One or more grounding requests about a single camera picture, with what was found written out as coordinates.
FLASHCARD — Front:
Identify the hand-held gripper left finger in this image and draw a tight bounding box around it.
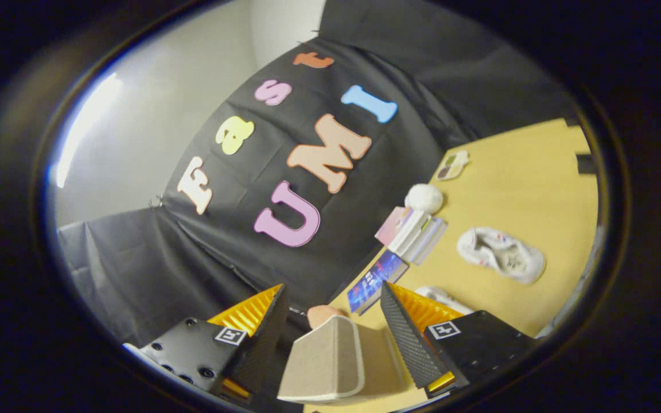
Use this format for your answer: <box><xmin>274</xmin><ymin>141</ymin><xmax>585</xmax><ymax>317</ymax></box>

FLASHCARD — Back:
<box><xmin>124</xmin><ymin>283</ymin><xmax>291</xmax><ymax>405</ymax></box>

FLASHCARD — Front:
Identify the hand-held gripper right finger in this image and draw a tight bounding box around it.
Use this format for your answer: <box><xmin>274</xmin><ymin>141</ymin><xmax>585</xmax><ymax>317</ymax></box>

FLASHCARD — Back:
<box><xmin>379</xmin><ymin>280</ymin><xmax>539</xmax><ymax>399</ymax></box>

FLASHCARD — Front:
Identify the white shoe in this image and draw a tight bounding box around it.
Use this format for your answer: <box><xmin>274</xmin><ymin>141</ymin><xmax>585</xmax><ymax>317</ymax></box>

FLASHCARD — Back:
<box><xmin>415</xmin><ymin>286</ymin><xmax>475</xmax><ymax>315</ymax></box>
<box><xmin>457</xmin><ymin>226</ymin><xmax>547</xmax><ymax>285</ymax></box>

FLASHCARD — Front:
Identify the orange oval sponge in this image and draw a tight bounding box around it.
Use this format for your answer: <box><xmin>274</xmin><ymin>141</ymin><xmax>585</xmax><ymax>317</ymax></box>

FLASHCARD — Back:
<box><xmin>308</xmin><ymin>305</ymin><xmax>348</xmax><ymax>331</ymax></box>

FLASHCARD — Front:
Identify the pale blue cover book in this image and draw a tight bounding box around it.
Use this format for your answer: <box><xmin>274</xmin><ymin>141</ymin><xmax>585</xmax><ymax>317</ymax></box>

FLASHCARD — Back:
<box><xmin>414</xmin><ymin>220</ymin><xmax>448</xmax><ymax>266</ymax></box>

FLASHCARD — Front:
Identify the white book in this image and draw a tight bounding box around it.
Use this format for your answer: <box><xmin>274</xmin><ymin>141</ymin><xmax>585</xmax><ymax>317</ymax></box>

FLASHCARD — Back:
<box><xmin>401</xmin><ymin>216</ymin><xmax>441</xmax><ymax>260</ymax></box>

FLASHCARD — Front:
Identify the pink cover book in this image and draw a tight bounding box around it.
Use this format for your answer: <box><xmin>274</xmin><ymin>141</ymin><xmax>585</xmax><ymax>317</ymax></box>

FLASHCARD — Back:
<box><xmin>375</xmin><ymin>206</ymin><xmax>431</xmax><ymax>253</ymax></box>

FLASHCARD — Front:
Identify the black backdrop cloth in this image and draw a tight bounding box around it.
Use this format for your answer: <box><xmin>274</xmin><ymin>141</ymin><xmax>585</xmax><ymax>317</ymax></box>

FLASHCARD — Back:
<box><xmin>58</xmin><ymin>0</ymin><xmax>581</xmax><ymax>345</ymax></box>

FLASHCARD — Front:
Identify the white fluffy ball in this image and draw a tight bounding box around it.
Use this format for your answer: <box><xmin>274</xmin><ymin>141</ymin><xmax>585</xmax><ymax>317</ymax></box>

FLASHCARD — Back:
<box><xmin>404</xmin><ymin>184</ymin><xmax>444</xmax><ymax>215</ymax></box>

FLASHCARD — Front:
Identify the small divided dish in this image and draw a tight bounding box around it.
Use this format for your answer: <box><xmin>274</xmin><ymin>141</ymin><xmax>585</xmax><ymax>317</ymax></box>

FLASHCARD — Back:
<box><xmin>436</xmin><ymin>150</ymin><xmax>471</xmax><ymax>182</ymax></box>

